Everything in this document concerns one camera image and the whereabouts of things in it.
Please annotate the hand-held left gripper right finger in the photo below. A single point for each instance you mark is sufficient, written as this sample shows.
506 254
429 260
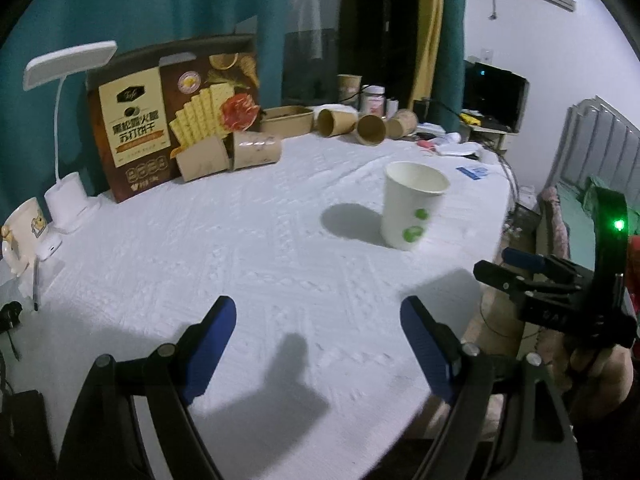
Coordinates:
425 347

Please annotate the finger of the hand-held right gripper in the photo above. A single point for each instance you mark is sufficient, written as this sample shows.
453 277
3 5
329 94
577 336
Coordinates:
500 277
525 259

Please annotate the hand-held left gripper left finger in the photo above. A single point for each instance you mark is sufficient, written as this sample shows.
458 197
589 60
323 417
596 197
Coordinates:
210 347

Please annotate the white cup with green dots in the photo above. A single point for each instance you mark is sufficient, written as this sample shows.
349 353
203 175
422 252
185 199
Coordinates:
407 205

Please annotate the small white cup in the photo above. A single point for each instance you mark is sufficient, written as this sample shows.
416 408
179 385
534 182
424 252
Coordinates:
391 106

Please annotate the printed brown paper cup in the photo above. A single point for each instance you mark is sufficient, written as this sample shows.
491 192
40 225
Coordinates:
348 90

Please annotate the person's right hand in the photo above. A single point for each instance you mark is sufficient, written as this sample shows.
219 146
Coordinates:
600 375

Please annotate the pink blanket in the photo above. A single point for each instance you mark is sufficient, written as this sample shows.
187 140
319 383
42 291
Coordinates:
552 225

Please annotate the tan cushion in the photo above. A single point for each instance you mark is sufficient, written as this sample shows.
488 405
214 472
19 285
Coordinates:
497 322

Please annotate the white textured tablecloth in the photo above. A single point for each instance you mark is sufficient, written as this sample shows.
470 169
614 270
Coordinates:
260 270

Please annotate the blue card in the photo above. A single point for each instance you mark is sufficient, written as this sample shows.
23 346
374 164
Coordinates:
472 172

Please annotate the grey padded headboard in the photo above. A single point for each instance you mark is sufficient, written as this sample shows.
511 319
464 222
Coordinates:
597 145

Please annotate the pink small item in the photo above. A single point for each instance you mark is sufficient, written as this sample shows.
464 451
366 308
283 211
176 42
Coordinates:
429 146

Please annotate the black monitor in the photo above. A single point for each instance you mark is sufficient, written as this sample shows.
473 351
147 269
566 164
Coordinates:
495 95

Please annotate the white small charger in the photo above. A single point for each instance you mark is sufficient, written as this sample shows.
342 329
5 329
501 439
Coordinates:
49 247

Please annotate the white desk lamp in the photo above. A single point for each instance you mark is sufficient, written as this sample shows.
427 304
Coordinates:
62 200

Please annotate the jar with pink label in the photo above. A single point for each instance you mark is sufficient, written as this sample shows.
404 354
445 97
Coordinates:
374 100

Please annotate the cream cartoon mug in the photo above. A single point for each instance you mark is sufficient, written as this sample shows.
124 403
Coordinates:
22 232

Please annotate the brown cracker box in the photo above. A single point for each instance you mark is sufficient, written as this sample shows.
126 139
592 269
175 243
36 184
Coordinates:
150 125

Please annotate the brown paper food box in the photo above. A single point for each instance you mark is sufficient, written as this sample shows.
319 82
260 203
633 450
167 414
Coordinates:
286 120

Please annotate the yellow curtain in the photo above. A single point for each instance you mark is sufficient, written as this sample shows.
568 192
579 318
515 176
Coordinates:
427 25

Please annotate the teal curtain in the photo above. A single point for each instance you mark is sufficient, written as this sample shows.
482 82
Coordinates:
150 10

